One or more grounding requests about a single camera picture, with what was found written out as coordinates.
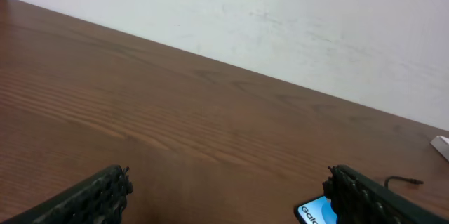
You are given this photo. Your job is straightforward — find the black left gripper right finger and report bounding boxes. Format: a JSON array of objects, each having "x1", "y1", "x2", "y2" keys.
[{"x1": 323, "y1": 165, "x2": 448, "y2": 224}]

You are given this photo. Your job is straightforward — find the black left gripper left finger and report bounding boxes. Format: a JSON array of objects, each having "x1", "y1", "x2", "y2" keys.
[{"x1": 2, "y1": 164, "x2": 133, "y2": 224}]

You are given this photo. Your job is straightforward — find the blue Galaxy smartphone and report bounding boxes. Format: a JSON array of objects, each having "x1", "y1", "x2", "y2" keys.
[{"x1": 293, "y1": 196, "x2": 337, "y2": 224}]

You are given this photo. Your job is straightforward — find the white power strip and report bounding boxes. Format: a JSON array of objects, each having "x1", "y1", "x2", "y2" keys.
[{"x1": 430, "y1": 136, "x2": 449, "y2": 161}]

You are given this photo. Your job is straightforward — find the black charging cable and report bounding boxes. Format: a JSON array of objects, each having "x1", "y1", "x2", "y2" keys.
[{"x1": 384, "y1": 176, "x2": 424, "y2": 189}]

